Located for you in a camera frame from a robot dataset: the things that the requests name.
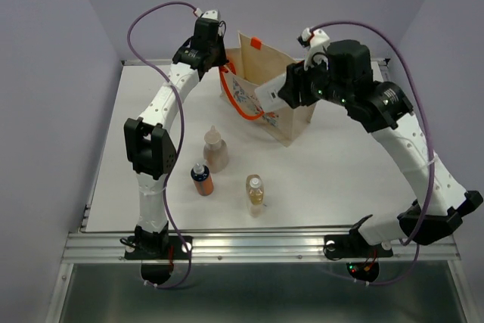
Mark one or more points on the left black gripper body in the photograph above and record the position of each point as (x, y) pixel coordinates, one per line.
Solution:
(218, 51)

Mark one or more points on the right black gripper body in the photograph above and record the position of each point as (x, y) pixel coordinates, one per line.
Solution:
(339, 91)

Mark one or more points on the white bottle black cap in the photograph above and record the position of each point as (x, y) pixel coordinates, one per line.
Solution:
(267, 94)

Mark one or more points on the cream canvas bag orange handles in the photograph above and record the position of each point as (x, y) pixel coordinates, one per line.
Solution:
(250, 82)

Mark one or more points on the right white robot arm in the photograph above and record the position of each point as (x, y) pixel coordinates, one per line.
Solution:
(441, 203)

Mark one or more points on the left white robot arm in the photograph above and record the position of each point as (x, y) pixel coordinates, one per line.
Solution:
(149, 147)

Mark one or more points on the clear amber liquid bottle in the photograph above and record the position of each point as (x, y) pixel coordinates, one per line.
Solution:
(255, 195)

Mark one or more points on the peach conical squeeze bottle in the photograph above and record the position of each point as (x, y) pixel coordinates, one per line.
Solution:
(215, 151)

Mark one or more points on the orange bottle blue cap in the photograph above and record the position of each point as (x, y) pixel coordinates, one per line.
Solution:
(202, 179)

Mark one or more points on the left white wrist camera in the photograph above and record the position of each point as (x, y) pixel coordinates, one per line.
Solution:
(210, 14)

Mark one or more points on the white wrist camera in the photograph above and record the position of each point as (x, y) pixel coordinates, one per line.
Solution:
(315, 42)
(210, 14)

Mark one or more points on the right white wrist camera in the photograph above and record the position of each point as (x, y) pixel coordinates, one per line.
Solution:
(315, 42)

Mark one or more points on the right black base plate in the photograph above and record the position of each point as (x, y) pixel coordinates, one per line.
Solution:
(362, 258)

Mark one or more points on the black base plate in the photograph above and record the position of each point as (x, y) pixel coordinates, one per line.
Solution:
(158, 263)
(362, 258)

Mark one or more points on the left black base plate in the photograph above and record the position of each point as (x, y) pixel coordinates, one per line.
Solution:
(158, 263)

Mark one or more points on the aluminium frame rail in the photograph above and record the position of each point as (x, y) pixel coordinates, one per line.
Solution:
(269, 268)

